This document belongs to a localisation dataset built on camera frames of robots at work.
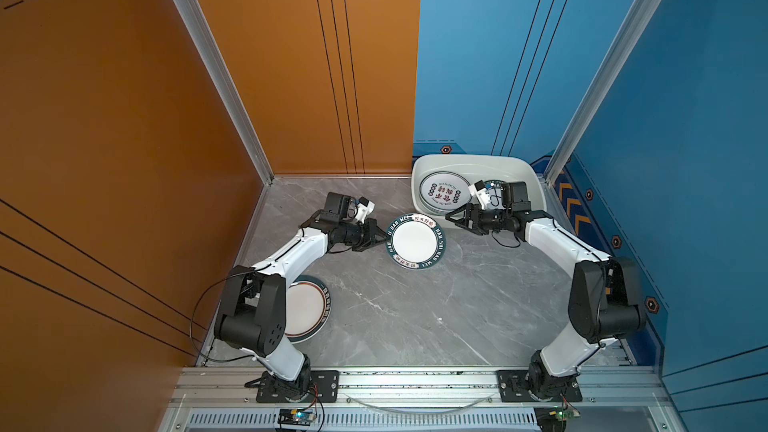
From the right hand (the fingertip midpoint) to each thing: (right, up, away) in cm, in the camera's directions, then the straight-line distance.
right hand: (451, 220), depth 86 cm
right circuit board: (+21, -46, -16) cm, 53 cm away
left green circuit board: (-40, -46, -16) cm, 63 cm away
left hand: (-18, -4, -2) cm, 18 cm away
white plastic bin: (+16, +20, +35) cm, 43 cm away
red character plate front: (+2, +9, +24) cm, 26 cm away
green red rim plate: (-42, -26, 0) cm, 50 cm away
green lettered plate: (-11, -6, -1) cm, 12 cm away
